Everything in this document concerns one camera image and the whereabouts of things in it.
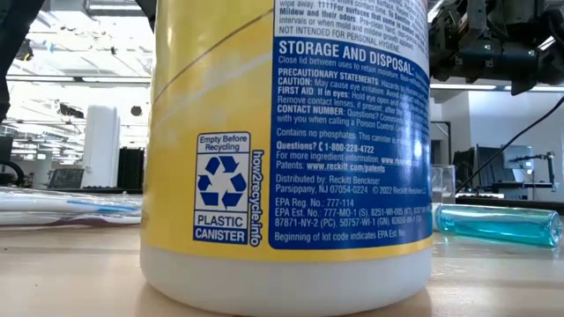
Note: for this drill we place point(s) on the black storage cabinet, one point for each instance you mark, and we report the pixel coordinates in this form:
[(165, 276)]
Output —
[(131, 169)]

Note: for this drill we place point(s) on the small blue tube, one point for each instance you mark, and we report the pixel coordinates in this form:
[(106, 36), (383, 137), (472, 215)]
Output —
[(498, 224)]

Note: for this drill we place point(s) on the dark laptop screen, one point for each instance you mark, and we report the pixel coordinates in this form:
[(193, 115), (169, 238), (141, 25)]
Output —
[(66, 178)]

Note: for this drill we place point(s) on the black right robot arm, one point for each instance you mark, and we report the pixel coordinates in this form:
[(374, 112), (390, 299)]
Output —
[(557, 66)]

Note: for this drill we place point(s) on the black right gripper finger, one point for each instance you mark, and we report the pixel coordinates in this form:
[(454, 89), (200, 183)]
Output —
[(445, 48)]

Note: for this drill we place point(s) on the clear plastic holder cup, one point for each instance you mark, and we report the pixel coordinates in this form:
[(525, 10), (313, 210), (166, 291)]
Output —
[(443, 185)]

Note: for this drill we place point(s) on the lit computer monitor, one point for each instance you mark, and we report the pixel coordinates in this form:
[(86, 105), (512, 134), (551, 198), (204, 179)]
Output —
[(517, 156)]

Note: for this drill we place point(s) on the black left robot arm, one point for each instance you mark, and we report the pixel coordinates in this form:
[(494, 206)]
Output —
[(13, 44)]

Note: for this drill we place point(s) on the blue toothbrush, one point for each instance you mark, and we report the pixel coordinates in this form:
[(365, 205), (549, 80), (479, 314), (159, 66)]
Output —
[(53, 204)]

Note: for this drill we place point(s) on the white pillar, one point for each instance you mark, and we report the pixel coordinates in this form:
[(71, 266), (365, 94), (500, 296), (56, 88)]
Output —
[(101, 145)]

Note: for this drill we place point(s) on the black ceiling camera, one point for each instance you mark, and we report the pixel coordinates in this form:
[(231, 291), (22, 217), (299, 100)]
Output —
[(25, 49)]

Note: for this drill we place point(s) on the black computer monitor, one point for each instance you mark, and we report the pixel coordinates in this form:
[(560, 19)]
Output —
[(487, 165)]

